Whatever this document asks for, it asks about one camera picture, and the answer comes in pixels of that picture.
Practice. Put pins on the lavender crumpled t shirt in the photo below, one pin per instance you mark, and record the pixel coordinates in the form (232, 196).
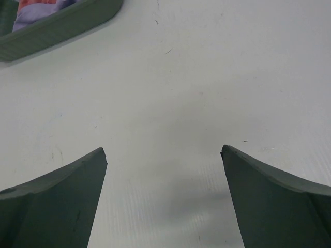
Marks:
(35, 12)

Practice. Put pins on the pink t shirt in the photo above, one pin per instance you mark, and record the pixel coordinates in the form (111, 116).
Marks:
(24, 3)

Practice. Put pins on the dark green plastic bin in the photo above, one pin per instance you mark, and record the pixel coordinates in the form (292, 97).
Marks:
(61, 26)

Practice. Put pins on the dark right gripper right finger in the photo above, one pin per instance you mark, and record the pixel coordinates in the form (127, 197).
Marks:
(275, 208)

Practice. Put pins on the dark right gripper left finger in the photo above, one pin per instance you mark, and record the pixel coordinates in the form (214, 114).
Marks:
(57, 209)

